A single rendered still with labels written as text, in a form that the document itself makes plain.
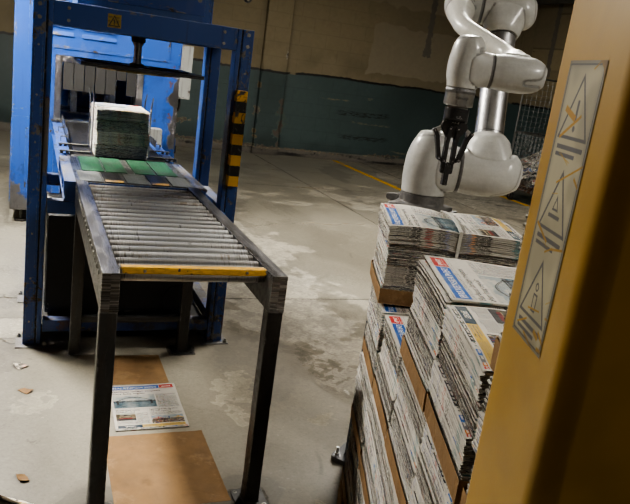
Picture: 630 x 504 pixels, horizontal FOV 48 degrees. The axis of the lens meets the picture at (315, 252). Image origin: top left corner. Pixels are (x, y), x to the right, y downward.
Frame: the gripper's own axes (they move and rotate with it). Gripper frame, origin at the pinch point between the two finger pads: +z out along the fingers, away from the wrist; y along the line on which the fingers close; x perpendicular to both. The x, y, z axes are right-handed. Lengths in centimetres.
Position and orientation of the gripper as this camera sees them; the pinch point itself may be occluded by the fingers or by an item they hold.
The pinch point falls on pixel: (445, 173)
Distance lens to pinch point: 224.1
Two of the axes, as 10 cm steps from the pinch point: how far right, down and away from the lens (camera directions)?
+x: -0.3, -2.6, 9.7
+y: 9.9, 1.2, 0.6
